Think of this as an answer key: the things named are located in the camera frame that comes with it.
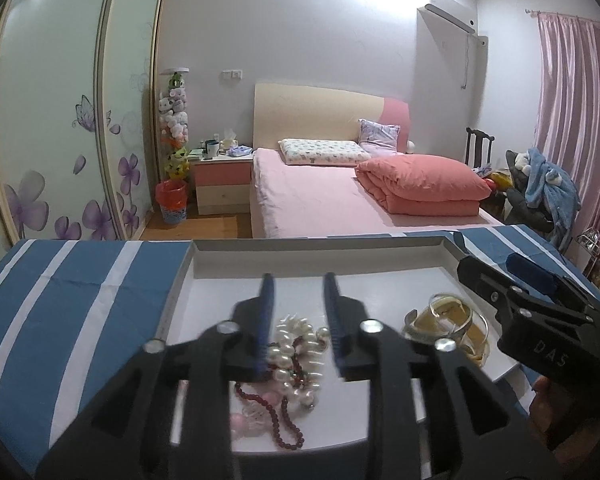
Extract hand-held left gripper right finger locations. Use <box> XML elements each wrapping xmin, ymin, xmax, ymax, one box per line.
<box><xmin>322</xmin><ymin>271</ymin><xmax>566</xmax><ymax>480</ymax></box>

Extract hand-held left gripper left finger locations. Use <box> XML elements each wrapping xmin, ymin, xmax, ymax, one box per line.
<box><xmin>35</xmin><ymin>272</ymin><xmax>278</xmax><ymax>480</ymax></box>

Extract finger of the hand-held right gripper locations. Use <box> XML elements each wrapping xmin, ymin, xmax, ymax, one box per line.
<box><xmin>507</xmin><ymin>252</ymin><xmax>600</xmax><ymax>313</ymax></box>
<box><xmin>456</xmin><ymin>255</ymin><xmax>596</xmax><ymax>331</ymax></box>

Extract white pearl bracelet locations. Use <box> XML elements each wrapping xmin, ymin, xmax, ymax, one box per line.
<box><xmin>262</xmin><ymin>314</ymin><xmax>331</xmax><ymax>411</ymax></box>

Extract grey jewelry tray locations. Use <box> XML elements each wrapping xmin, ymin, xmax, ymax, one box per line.
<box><xmin>155</xmin><ymin>236</ymin><xmax>526</xmax><ymax>456</ymax></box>

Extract dark red bead necklace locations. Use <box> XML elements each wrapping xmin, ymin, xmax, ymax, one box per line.
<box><xmin>234</xmin><ymin>355</ymin><xmax>326</xmax><ymax>451</ymax></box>

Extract pink bead bracelet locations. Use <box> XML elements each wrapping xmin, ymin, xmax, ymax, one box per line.
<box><xmin>230</xmin><ymin>395</ymin><xmax>281</xmax><ymax>441</ymax></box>

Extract person's right hand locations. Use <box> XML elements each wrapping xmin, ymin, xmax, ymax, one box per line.
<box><xmin>530</xmin><ymin>376</ymin><xmax>600</xmax><ymax>441</ymax></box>

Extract yellow and silver bangles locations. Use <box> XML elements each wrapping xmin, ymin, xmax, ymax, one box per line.
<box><xmin>415</xmin><ymin>294</ymin><xmax>492</xmax><ymax>363</ymax></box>

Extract blue clothes pile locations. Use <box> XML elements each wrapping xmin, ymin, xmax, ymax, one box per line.
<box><xmin>505</xmin><ymin>147</ymin><xmax>581</xmax><ymax>253</ymax></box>

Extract colourful toy pile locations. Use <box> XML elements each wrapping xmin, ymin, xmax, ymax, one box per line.
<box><xmin>480</xmin><ymin>165</ymin><xmax>512</xmax><ymax>192</ymax></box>

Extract pink bed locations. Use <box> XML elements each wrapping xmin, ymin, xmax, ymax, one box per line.
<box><xmin>250</xmin><ymin>147</ymin><xmax>506</xmax><ymax>239</ymax></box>

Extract pink cream nightstand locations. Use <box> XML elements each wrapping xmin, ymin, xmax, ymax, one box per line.
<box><xmin>189</xmin><ymin>152</ymin><xmax>255</xmax><ymax>216</ymax></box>

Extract folded pink quilt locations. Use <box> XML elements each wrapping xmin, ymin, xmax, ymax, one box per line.
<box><xmin>355</xmin><ymin>155</ymin><xmax>492</xmax><ymax>216</ymax></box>

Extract dark wooden chair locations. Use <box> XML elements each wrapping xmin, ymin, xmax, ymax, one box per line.
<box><xmin>465</xmin><ymin>127</ymin><xmax>496</xmax><ymax>168</ymax></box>

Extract red waste bin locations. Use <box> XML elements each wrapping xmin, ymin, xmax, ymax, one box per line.
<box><xmin>155</xmin><ymin>180</ymin><xmax>188</xmax><ymax>224</ymax></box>

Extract white patterned pillow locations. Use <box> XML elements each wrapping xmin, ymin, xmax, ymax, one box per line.
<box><xmin>278</xmin><ymin>138</ymin><xmax>373</xmax><ymax>167</ymax></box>

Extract pink curtain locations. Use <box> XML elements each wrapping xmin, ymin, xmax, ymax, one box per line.
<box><xmin>532</xmin><ymin>10</ymin><xmax>600</xmax><ymax>271</ymax></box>

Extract blue white striped bedsheet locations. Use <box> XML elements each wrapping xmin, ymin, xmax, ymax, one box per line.
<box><xmin>0</xmin><ymin>225</ymin><xmax>600</xmax><ymax>476</ymax></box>

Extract lilac printed pillow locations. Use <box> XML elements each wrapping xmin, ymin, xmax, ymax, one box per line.
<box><xmin>358</xmin><ymin>119</ymin><xmax>401</xmax><ymax>157</ymax></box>

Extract cream pink headboard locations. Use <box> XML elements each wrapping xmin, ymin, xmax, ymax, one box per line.
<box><xmin>253</xmin><ymin>82</ymin><xmax>411</xmax><ymax>153</ymax></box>

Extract plush toy stack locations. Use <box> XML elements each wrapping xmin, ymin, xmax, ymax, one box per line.
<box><xmin>157</xmin><ymin>67</ymin><xmax>191</xmax><ymax>181</ymax></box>

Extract white air conditioner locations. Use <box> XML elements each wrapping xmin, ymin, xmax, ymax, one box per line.
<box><xmin>417</xmin><ymin>2</ymin><xmax>478</xmax><ymax>36</ymax></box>

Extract floral sliding door wardrobe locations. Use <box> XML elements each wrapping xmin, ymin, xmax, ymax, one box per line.
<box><xmin>0</xmin><ymin>0</ymin><xmax>171</xmax><ymax>246</ymax></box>

